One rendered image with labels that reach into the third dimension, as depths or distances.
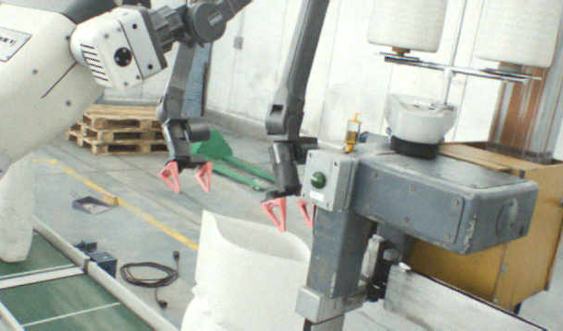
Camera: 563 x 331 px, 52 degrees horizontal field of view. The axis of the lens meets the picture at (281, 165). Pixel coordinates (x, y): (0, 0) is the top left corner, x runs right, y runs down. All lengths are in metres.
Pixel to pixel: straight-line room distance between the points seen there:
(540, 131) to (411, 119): 0.39
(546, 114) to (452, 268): 0.40
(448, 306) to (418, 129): 0.33
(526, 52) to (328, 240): 0.50
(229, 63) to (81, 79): 8.21
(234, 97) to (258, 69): 0.70
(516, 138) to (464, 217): 0.52
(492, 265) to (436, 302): 0.15
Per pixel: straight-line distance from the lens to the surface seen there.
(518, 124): 1.38
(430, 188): 0.91
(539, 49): 1.18
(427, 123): 1.06
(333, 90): 7.78
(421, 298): 1.14
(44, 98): 1.19
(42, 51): 1.18
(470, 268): 1.23
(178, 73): 1.67
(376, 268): 1.22
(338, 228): 1.02
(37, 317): 2.37
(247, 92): 9.00
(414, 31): 1.28
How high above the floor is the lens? 1.51
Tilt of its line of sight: 12 degrees down
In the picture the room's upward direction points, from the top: 9 degrees clockwise
